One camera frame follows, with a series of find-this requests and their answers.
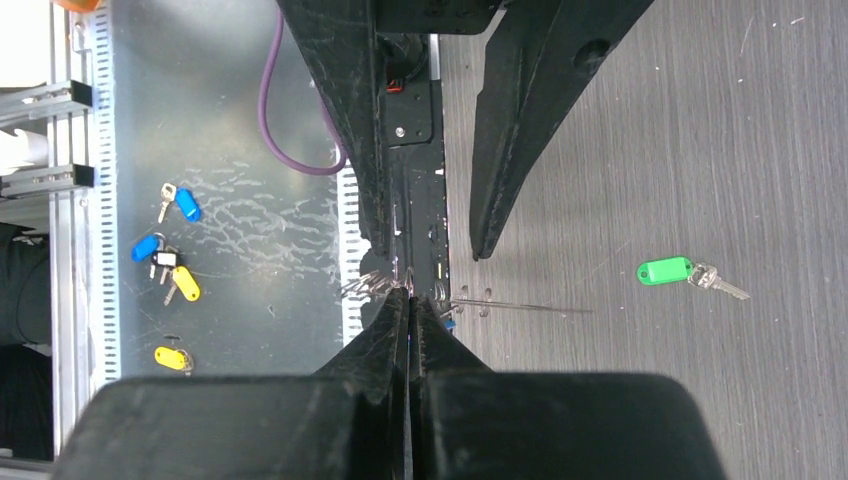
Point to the yellow key tag on tray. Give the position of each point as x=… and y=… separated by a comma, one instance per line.
x=180, y=277

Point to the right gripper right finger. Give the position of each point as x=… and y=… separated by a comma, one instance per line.
x=471, y=422

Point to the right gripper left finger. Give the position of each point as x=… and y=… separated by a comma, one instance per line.
x=345, y=421

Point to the blue key tag on tray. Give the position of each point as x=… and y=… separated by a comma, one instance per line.
x=182, y=198

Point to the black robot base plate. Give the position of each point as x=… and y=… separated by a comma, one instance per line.
x=414, y=126

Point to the silver key with green tag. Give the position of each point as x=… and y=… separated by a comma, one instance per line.
x=705, y=276

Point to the white slotted cable duct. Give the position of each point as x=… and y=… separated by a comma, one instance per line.
x=352, y=249

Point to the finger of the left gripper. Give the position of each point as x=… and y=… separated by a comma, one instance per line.
x=539, y=60
x=338, y=41

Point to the green key tag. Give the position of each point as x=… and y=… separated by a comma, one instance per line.
x=664, y=271

